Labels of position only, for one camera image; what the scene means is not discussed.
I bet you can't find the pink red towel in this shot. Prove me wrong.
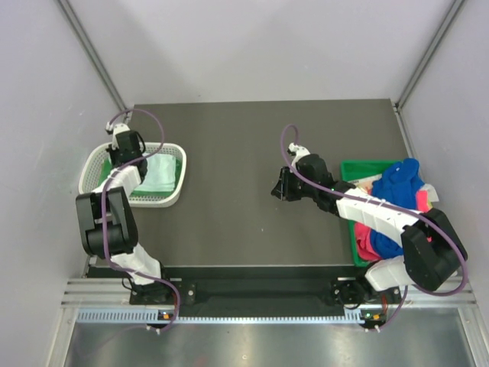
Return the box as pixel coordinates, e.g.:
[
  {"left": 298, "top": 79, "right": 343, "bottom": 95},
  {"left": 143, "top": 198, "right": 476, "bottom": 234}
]
[{"left": 354, "top": 190, "right": 432, "bottom": 261}]

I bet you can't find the slotted grey cable duct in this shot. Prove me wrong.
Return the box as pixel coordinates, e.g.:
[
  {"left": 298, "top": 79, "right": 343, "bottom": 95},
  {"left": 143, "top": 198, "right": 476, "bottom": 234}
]
[{"left": 76, "top": 308, "right": 381, "bottom": 325}]

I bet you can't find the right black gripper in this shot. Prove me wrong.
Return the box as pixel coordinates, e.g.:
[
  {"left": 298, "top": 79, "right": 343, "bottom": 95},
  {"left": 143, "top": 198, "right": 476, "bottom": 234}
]
[{"left": 271, "top": 166, "right": 318, "bottom": 202}]

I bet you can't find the green plastic bin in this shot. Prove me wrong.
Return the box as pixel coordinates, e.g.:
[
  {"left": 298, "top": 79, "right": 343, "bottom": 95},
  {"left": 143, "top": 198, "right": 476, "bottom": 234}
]
[{"left": 341, "top": 161, "right": 398, "bottom": 267}]

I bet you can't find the aluminium frame rail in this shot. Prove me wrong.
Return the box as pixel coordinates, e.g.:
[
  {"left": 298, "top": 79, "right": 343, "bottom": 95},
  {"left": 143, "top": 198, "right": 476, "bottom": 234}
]
[{"left": 61, "top": 278, "right": 477, "bottom": 308}]

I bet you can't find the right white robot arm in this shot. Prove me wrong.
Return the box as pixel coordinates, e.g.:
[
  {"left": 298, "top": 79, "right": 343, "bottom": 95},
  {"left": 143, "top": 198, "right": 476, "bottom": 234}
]
[{"left": 271, "top": 153, "right": 468, "bottom": 303}]

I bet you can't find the white perforated plastic basket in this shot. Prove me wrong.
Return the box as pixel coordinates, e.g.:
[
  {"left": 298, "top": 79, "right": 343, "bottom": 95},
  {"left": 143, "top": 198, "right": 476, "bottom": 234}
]
[{"left": 78, "top": 143, "right": 186, "bottom": 208}]

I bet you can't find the green microfiber towel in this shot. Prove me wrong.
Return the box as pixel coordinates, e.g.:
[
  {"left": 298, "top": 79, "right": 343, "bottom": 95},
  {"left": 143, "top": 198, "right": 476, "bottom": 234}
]
[{"left": 97, "top": 156, "right": 183, "bottom": 194}]

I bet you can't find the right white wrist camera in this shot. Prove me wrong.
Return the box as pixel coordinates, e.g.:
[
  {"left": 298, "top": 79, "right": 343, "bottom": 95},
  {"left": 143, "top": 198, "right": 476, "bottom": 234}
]
[{"left": 287, "top": 143, "right": 310, "bottom": 168}]

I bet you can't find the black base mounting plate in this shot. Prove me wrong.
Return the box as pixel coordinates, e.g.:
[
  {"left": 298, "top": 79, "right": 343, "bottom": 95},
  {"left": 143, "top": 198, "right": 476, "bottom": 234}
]
[{"left": 129, "top": 266, "right": 400, "bottom": 318}]

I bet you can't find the blue towel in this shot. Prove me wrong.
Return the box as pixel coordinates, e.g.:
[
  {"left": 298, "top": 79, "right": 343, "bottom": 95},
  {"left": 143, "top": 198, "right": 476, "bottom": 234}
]
[{"left": 370, "top": 158, "right": 425, "bottom": 259}]

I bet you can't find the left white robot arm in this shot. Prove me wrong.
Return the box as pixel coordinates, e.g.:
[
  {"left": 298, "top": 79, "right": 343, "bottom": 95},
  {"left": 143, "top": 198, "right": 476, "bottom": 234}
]
[{"left": 76, "top": 128, "right": 173, "bottom": 304}]

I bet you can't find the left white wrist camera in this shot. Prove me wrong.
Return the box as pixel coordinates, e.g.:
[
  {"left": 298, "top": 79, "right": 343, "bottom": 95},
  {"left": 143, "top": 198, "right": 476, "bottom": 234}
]
[{"left": 105, "top": 122, "right": 131, "bottom": 135}]

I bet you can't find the white mint towel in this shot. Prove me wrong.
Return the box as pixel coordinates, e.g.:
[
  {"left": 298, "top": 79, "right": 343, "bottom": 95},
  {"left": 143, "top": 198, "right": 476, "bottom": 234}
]
[{"left": 140, "top": 154, "right": 176, "bottom": 192}]

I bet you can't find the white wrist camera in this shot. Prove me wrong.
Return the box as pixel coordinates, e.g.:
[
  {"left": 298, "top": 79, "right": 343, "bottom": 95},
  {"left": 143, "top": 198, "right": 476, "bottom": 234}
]
[
  {"left": 105, "top": 122, "right": 131, "bottom": 135},
  {"left": 287, "top": 143, "right": 310, "bottom": 168}
]

